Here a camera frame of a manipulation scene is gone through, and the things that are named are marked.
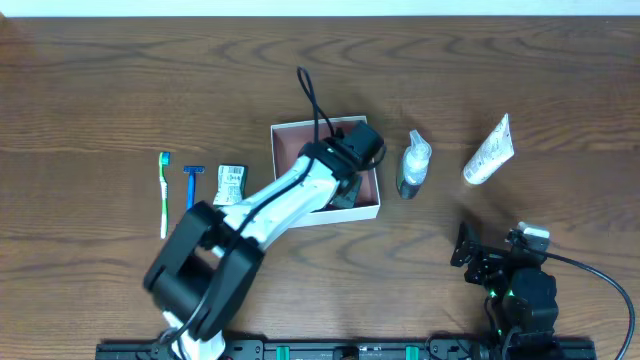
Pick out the white box brown inside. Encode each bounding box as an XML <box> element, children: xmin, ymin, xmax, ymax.
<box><xmin>271</xmin><ymin>120</ymin><xmax>381</xmax><ymax>228</ymax></box>

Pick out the green white soap packet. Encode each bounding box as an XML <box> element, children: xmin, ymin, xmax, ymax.
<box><xmin>213</xmin><ymin>164</ymin><xmax>248</xmax><ymax>207</ymax></box>

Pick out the white lotion tube gold cap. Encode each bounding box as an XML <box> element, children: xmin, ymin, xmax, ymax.
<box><xmin>462</xmin><ymin>113</ymin><xmax>515</xmax><ymax>186</ymax></box>

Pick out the blue disposable razor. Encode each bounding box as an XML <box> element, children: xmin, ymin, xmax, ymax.
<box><xmin>183</xmin><ymin>165</ymin><xmax>205</xmax><ymax>210</ymax></box>

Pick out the white green toothbrush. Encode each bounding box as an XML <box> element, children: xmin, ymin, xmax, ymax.
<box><xmin>158</xmin><ymin>152</ymin><xmax>170</xmax><ymax>239</ymax></box>

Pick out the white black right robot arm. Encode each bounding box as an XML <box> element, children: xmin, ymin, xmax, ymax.
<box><xmin>450</xmin><ymin>222</ymin><xmax>563</xmax><ymax>359</ymax></box>

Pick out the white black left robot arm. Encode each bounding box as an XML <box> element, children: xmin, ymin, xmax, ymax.
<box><xmin>143</xmin><ymin>121</ymin><xmax>386</xmax><ymax>359</ymax></box>

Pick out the clear dark foam pump bottle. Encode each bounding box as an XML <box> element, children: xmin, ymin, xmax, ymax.
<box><xmin>396</xmin><ymin>130</ymin><xmax>432</xmax><ymax>199</ymax></box>

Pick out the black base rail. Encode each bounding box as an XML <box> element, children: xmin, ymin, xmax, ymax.
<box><xmin>94</xmin><ymin>338</ymin><xmax>597</xmax><ymax>360</ymax></box>

